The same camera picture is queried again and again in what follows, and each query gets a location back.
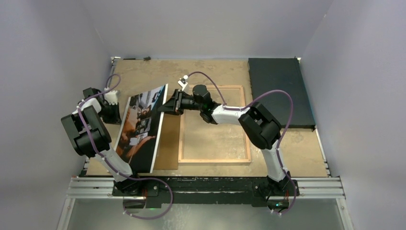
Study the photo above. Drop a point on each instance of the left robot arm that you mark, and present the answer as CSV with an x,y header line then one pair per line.
x,y
88,135

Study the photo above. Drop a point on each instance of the picture frame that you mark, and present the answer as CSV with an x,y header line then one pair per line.
x,y
202,143

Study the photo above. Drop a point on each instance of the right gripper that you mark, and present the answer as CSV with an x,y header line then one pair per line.
x,y
174,106

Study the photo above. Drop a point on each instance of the black mounting plate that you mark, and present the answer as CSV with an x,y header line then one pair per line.
x,y
254,191

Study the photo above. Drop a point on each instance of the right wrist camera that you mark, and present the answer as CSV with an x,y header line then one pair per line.
x,y
183,82

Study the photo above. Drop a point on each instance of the brown backing board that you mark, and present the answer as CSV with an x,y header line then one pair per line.
x,y
168,149

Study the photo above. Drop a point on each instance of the printed photo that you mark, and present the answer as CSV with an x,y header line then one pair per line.
x,y
138,138

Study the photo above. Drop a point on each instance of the black foam mat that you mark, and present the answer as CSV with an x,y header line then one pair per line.
x,y
267,74

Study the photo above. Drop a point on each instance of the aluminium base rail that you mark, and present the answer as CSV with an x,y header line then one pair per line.
x,y
309,188

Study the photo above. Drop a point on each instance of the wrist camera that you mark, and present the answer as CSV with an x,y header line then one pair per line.
x,y
112,97
183,82

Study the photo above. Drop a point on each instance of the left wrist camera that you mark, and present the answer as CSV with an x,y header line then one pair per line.
x,y
112,97

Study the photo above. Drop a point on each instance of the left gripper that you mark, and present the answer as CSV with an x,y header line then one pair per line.
x,y
115,119

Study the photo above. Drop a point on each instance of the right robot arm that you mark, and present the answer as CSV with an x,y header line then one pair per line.
x,y
260,126

